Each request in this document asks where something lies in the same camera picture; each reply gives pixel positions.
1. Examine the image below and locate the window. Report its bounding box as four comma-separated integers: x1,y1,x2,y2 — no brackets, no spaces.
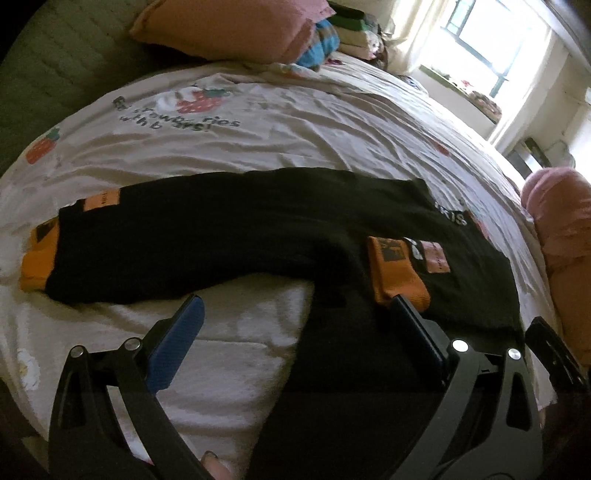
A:
442,0,551,95

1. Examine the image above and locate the stack of folded clothes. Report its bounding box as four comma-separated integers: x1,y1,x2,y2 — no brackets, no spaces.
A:
330,2,394,63

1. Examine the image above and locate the dark furniture piece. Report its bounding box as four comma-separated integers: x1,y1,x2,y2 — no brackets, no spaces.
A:
508,137,552,178

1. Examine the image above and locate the green quilted headboard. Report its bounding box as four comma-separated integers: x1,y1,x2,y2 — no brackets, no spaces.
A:
0,0,155,172

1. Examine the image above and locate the orange pink pillow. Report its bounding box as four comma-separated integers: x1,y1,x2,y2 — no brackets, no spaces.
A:
129,0,339,66

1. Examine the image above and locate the pink bundled cloth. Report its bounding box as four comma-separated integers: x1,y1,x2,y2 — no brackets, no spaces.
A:
522,167,591,365

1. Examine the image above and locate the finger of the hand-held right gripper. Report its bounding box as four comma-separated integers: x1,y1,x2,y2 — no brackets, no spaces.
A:
525,316,591,394

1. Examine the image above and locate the white curtain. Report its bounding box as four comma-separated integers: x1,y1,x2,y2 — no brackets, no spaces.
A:
488,41,591,153
388,0,467,75

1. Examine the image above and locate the person's left hand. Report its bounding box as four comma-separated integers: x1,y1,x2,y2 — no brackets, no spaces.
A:
201,452,237,480

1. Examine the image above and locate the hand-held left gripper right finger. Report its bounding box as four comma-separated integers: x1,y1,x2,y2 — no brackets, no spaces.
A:
391,294,544,480

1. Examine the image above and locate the floral cushion on sill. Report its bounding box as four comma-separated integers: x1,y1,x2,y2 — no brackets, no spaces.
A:
464,88,503,124

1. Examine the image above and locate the black garment with orange cuffs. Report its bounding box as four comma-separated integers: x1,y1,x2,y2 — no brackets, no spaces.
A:
19,168,527,480

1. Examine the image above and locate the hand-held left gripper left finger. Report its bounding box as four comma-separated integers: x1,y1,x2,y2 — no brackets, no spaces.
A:
47,294,206,480

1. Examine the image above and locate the blue striped cloth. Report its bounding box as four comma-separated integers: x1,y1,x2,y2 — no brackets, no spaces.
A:
295,18,343,71

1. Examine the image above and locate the strawberry print bed sheet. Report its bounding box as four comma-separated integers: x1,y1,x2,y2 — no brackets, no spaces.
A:
0,58,573,480

